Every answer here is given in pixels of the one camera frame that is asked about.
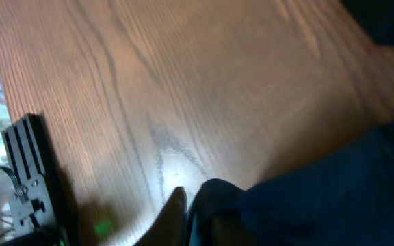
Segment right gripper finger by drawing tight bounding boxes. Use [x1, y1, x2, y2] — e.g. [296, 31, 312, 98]
[135, 187, 187, 246]

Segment navy blue shorts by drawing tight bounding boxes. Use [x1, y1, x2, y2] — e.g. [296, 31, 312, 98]
[186, 122, 394, 245]
[341, 0, 394, 46]

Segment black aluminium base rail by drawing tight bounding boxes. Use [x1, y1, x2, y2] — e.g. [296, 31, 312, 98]
[1, 113, 81, 245]

